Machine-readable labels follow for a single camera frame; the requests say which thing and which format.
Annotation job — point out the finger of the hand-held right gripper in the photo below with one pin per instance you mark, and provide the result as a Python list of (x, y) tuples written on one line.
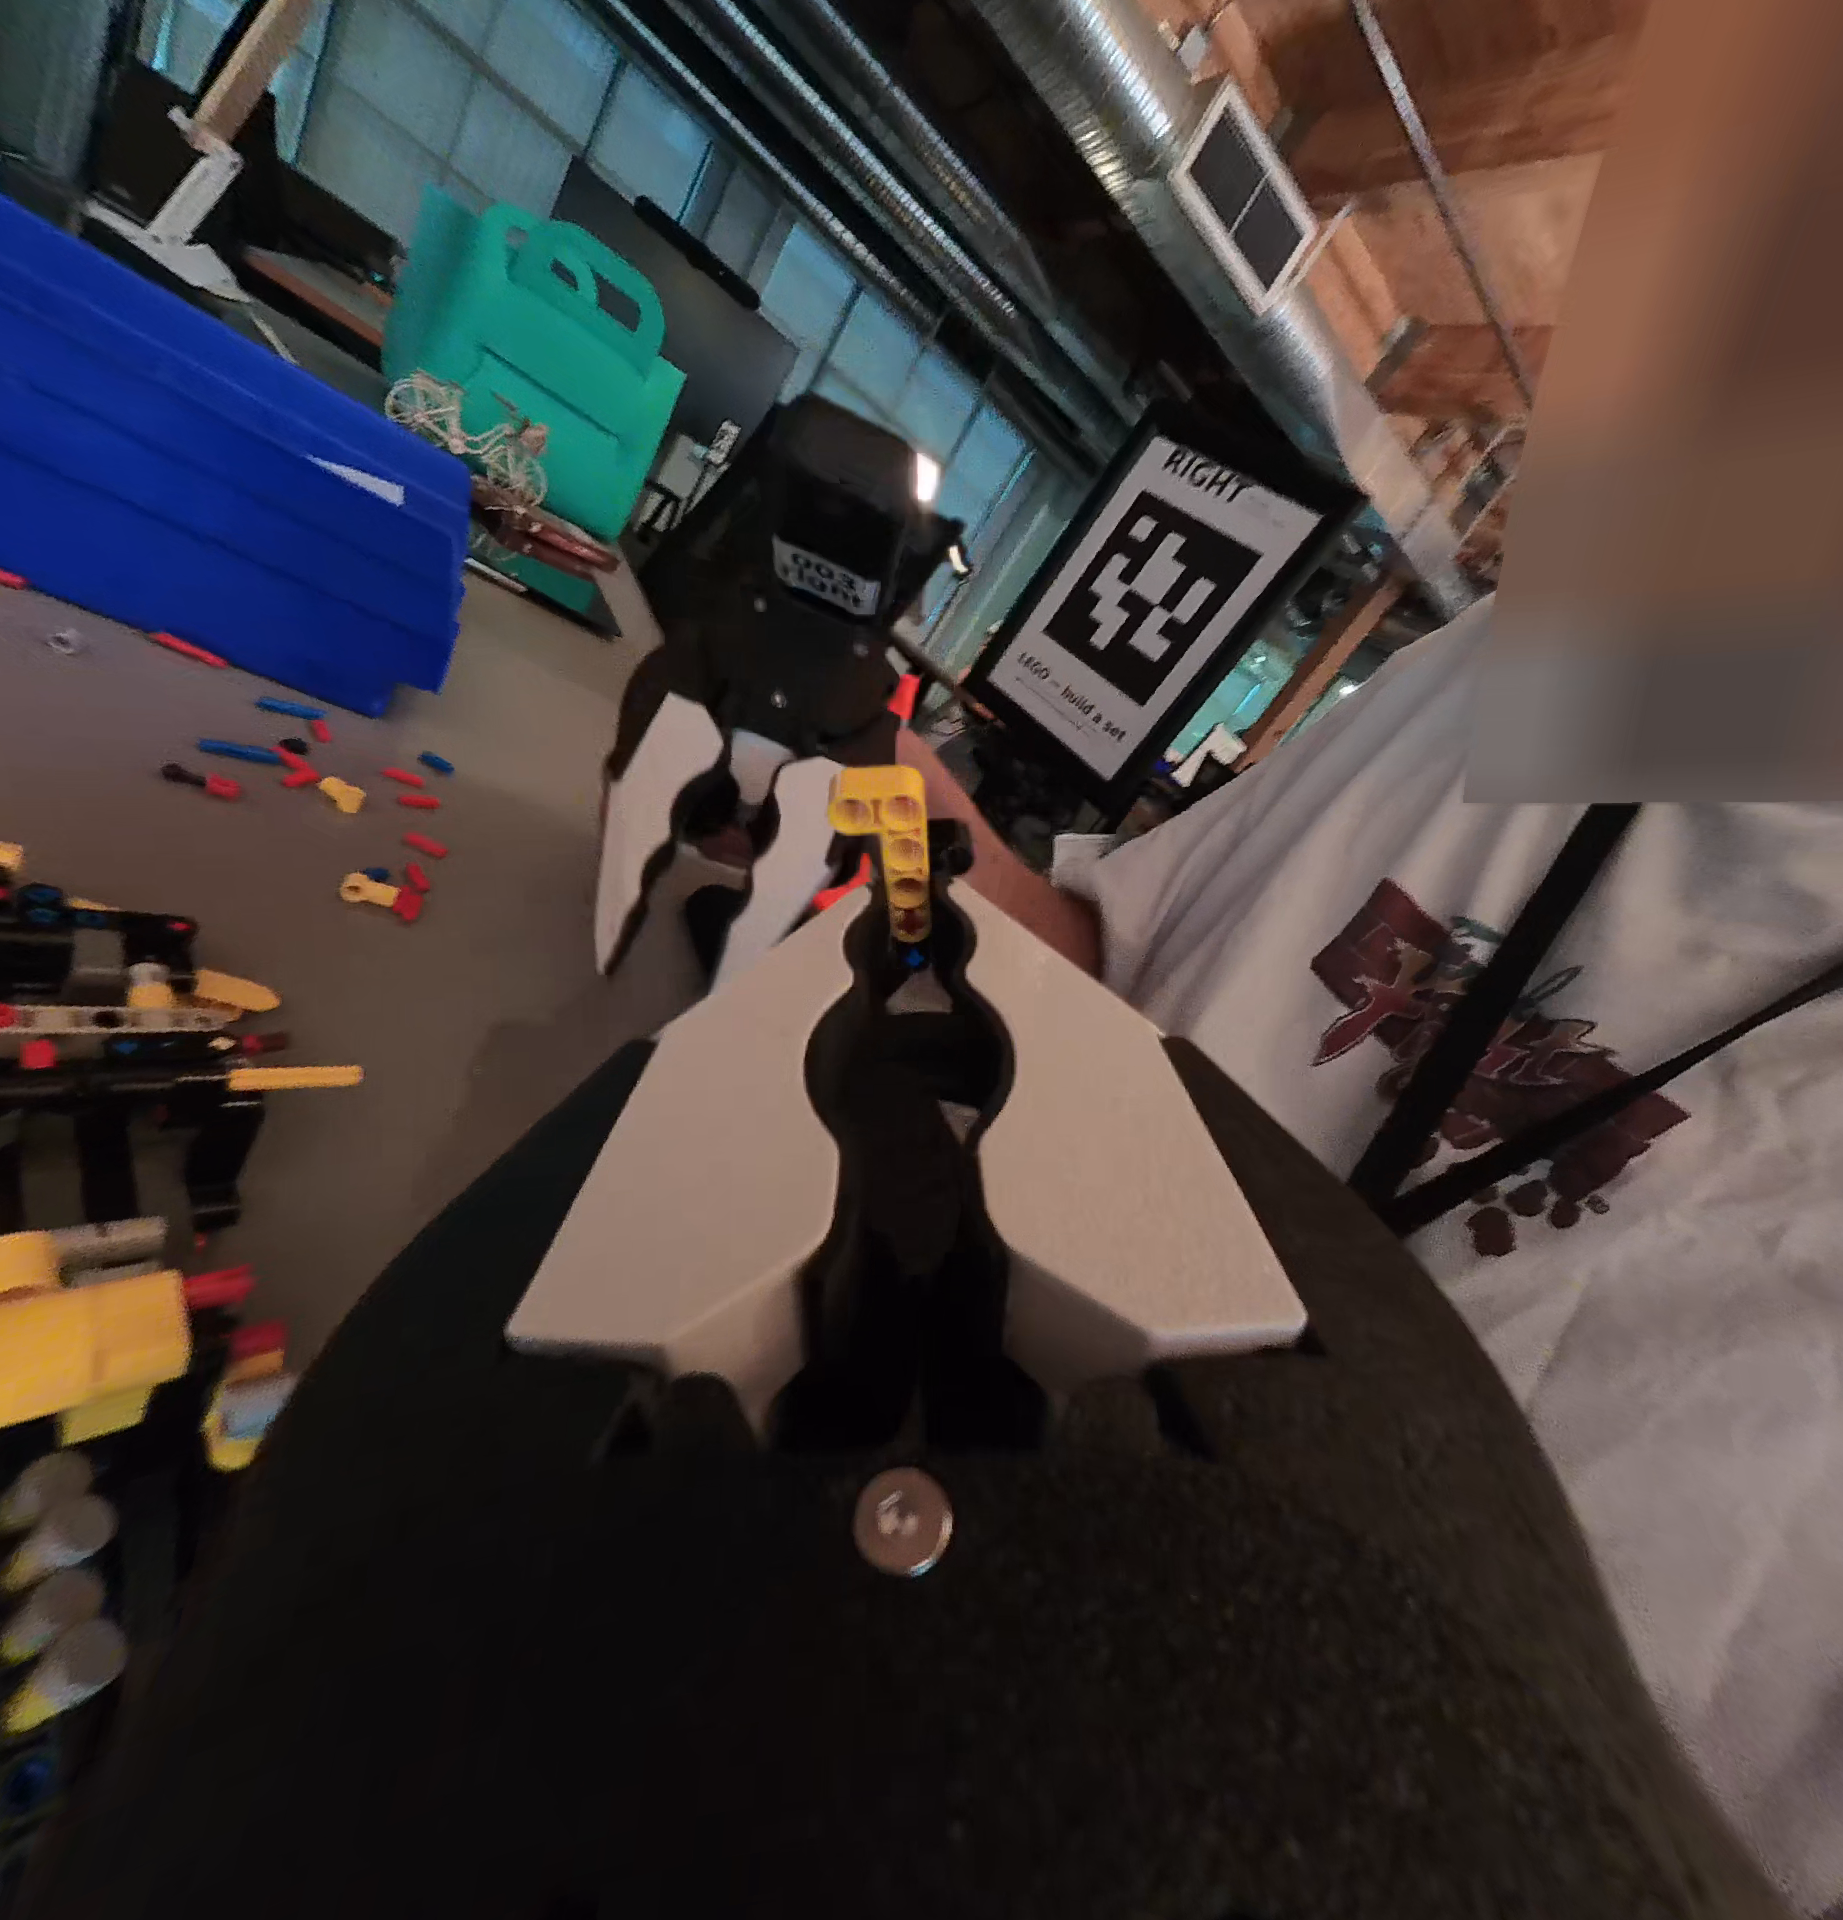
[(651, 810), (787, 870)]

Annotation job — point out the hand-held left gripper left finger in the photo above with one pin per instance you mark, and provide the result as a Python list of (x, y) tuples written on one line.
[(696, 1200)]

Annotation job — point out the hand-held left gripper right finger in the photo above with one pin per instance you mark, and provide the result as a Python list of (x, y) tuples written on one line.
[(1131, 1200)]

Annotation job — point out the yellow lego angled beam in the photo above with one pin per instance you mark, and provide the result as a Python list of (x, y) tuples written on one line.
[(882, 810)]

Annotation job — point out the lego car model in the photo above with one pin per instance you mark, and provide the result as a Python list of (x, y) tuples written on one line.
[(82, 1351)]

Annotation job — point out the scattered small lego pieces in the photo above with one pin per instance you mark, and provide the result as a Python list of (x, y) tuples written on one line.
[(237, 750)]

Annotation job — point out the black monitor screen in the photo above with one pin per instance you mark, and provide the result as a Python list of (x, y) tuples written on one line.
[(681, 316)]

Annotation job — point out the teal container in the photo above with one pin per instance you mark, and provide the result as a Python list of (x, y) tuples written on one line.
[(546, 360)]

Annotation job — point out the square code card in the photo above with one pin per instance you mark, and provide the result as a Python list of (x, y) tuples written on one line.
[(1161, 600)]

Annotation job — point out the miniature bicycle model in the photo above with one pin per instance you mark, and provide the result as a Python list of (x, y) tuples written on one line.
[(464, 426)]

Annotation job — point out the blue plastic bin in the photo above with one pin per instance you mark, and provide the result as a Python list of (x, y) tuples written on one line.
[(187, 450)]

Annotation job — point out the air vent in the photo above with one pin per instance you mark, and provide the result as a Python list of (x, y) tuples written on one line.
[(1242, 196)]

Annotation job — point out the desk lamp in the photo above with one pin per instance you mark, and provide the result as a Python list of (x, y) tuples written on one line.
[(202, 165)]

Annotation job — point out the metal air duct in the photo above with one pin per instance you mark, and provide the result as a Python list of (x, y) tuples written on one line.
[(1207, 225)]

